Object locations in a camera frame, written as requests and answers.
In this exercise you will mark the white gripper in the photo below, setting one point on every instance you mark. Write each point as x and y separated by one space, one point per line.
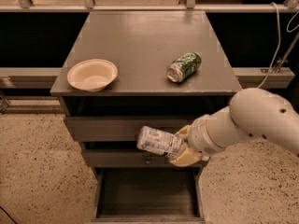
198 138

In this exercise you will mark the clear plastic water bottle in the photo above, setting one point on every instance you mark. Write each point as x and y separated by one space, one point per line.
158 142

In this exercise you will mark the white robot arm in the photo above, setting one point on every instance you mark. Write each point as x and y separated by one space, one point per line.
251 114

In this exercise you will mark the grey drawer cabinet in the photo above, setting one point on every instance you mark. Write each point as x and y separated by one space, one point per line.
109 103

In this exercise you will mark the grey open bottom drawer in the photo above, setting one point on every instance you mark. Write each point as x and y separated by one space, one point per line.
148 196

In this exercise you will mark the grey middle drawer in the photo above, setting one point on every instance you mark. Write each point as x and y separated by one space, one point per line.
124 158

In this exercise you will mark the grey top drawer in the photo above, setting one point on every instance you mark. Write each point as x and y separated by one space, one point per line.
98 129

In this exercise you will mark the green soda can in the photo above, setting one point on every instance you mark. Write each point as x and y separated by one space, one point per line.
183 67

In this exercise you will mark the white paper bowl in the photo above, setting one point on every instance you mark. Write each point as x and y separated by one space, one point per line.
92 75

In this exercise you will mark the metal railing frame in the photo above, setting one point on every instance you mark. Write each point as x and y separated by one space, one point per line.
146 3

